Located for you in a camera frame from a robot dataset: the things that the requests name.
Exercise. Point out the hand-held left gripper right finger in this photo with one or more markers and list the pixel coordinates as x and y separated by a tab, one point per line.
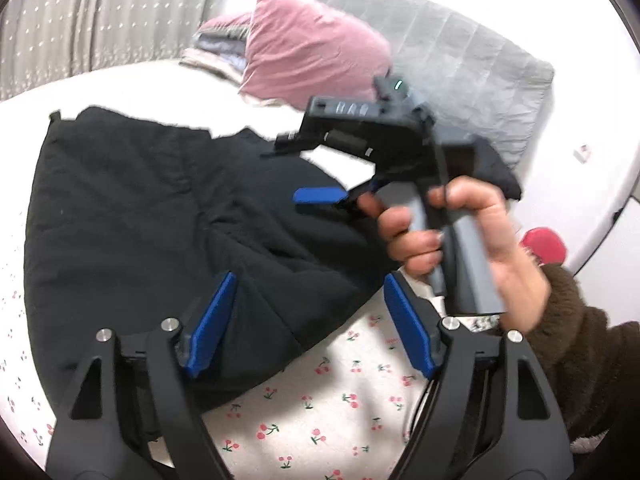
410	325

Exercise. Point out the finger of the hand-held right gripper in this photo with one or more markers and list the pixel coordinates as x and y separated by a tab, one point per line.
320	196

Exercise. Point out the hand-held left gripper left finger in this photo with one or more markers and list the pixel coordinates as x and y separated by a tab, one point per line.
212	325

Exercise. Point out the black padded coat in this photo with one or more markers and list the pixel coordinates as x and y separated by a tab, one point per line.
150	210

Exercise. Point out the person's right forearm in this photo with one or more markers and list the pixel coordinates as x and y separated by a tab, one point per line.
585	350

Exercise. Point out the person's right hand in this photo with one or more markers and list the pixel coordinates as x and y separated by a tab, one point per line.
505	255

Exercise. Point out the grey quilted cushion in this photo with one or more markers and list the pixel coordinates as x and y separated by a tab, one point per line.
465	75

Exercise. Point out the pink pillow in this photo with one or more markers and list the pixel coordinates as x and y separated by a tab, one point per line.
310	50

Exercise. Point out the cherry print bed sheet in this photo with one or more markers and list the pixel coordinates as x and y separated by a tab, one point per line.
310	410

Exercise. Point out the red round object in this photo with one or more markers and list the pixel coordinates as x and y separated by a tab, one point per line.
545	245

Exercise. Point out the stack of folded blankets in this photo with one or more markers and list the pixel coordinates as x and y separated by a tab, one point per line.
220	45

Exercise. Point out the grey patterned curtain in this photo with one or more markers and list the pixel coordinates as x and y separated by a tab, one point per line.
100	15

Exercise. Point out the white wall socket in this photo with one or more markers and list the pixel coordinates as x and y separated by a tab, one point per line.
581	153

